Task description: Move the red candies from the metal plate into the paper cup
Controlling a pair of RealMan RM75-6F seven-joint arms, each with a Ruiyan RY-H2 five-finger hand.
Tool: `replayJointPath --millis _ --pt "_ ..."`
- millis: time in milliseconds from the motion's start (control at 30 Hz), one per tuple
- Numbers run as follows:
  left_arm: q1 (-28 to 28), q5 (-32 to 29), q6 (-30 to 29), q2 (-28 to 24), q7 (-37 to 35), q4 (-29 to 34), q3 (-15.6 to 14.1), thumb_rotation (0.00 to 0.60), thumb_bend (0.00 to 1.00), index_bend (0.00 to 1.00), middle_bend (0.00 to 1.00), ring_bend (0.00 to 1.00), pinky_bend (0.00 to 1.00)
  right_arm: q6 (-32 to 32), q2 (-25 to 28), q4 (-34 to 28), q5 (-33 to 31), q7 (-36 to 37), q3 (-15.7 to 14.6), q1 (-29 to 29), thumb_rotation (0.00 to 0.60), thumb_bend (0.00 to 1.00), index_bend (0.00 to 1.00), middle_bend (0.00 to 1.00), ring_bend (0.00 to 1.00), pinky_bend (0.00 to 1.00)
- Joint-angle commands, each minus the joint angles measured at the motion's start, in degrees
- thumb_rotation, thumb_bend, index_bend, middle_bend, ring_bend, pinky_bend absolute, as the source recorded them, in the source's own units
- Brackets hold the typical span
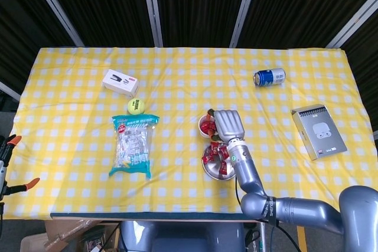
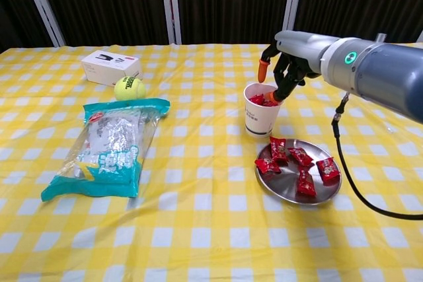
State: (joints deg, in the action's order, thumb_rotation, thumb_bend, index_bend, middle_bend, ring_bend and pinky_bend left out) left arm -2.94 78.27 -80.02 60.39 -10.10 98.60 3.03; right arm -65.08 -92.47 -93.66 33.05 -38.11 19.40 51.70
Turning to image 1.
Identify white metal frame post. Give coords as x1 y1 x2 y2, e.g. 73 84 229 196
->
0 80 22 102
140 0 164 48
325 0 378 49
229 0 262 48
25 0 86 48

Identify yellow tennis ball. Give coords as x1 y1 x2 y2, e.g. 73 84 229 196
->
127 97 146 116

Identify robot left hand orange fingertips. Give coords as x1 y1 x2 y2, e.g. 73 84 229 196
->
0 134 41 202

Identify grey earbuds box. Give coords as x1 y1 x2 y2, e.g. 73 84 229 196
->
290 103 348 161

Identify robot right hand orange fingertips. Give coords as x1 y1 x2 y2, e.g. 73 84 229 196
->
206 109 247 143

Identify white paper cup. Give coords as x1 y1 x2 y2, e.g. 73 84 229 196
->
197 114 219 139

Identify blue silver drink can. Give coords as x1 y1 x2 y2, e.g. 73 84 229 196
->
253 67 287 88

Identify dark pleated backdrop curtain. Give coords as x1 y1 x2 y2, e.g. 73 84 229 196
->
0 0 378 102

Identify grey robot torso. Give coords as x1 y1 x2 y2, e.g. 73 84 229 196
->
119 220 246 252

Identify teal clear snack bag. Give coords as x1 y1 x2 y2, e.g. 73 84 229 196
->
108 113 161 181

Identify yellow white checked tablecloth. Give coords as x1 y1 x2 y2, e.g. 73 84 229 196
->
2 45 378 220

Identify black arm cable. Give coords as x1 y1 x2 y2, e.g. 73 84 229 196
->
234 178 299 252

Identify black printed arm strap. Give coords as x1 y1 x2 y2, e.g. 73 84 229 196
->
263 195 278 225

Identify beige cardboard box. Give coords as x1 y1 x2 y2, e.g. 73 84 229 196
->
19 233 50 252

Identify white stapler box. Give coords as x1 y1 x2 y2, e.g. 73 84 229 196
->
102 68 140 99

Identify brown cardboard sheet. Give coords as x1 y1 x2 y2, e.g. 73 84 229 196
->
44 219 103 248

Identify silver metal plate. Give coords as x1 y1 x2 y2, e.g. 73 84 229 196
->
201 142 237 181

